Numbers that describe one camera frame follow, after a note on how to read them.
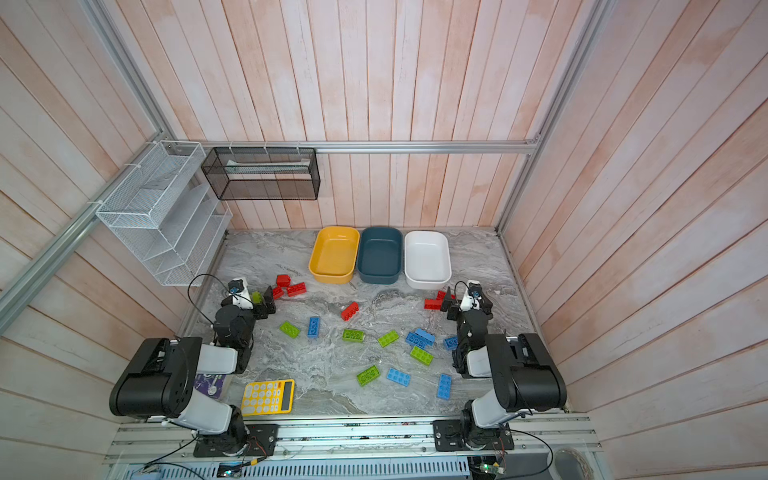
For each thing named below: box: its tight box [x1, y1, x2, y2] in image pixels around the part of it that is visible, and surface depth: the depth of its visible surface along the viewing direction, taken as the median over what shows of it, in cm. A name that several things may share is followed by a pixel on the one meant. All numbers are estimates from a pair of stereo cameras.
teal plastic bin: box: [357, 226, 403, 284], surface depth 113 cm
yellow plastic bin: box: [308, 226, 360, 285], surface depth 112 cm
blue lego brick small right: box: [444, 336, 459, 351], surface depth 90 cm
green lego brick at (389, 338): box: [378, 330, 400, 348], surface depth 92 cm
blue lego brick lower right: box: [437, 374, 453, 400], surface depth 82 cm
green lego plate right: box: [410, 346, 434, 366], surface depth 88 cm
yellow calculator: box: [241, 379, 296, 417], surface depth 81 cm
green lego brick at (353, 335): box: [342, 329, 365, 343], surface depth 92 cm
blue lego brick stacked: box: [406, 328, 435, 348], surface depth 92 cm
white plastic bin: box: [403, 231, 452, 291], surface depth 110 cm
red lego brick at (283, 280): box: [276, 274, 291, 287], surface depth 108 cm
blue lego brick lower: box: [386, 367, 412, 387], surface depth 85 cm
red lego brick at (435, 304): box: [423, 290, 446, 310], surface depth 100 cm
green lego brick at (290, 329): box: [279, 321, 301, 339], surface depth 95 cm
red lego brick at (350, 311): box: [341, 301, 359, 322], surface depth 98 cm
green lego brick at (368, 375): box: [356, 365, 381, 387], surface depth 85 cm
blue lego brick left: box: [308, 317, 321, 338], surface depth 95 cm
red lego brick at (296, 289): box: [287, 282, 307, 297], surface depth 103 cm
